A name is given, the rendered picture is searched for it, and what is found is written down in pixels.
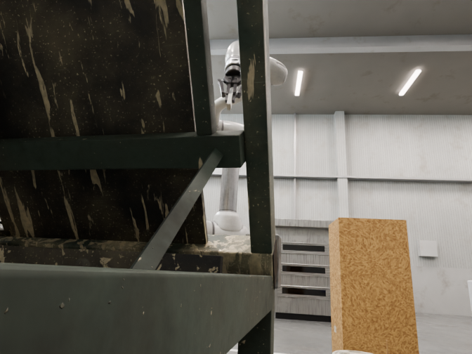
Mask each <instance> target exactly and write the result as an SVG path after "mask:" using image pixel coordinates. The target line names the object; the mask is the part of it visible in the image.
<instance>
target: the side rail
mask: <svg viewBox="0 0 472 354"><path fill-rule="evenodd" d="M236 1H237V25H238V37H239V50H240V74H241V86H242V110H243V122H244V146H245V159H246V171H247V195H248V207H249V231H250V244H251V253H260V254H271V253H272V252H273V246H274V242H275V200H274V178H273V137H272V115H271V94H270V52H269V31H268V0H236Z"/></svg>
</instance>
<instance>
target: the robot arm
mask: <svg viewBox="0 0 472 354"><path fill-rule="evenodd" d="M286 78H287V69H286V67H285V66H284V65H283V64H282V63H281V62H280V61H278V60H276V59H274V58H271V57H270V86H272V85H273V86H279V85H282V84H283V83H285V81H286ZM223 83H225V84H226V85H227V89H226V93H225V91H224V88H223ZM239 85H241V74H240V50H239V41H234V42H233V43H231V45H230V46H229V48H228V50H227V53H226V55H225V77H224V78H223V79H222V80H220V79H218V86H219V87H220V90H221V96H222V97H220V98H219V99H217V100H215V110H216V127H217V131H239V130H244V125H243V124H239V123H236V122H230V121H223V120H220V115H221V111H222V110H223V109H225V108H227V110H231V107H232V105H234V104H237V103H240V102H242V86H240V88H239V90H238V91H237V87H238V86H239ZM231 87H233V92H232V93H230V90H231ZM239 172H240V168H222V176H221V193H220V204H219V212H218V213H217V214H216V215H215V216H214V219H213V221H208V220H207V217H206V227H207V234H208V235H246V234H247V233H249V231H248V229H247V227H246V226H245V225H242V221H241V217H240V215H239V214H238V213H237V192H238V180H239Z"/></svg>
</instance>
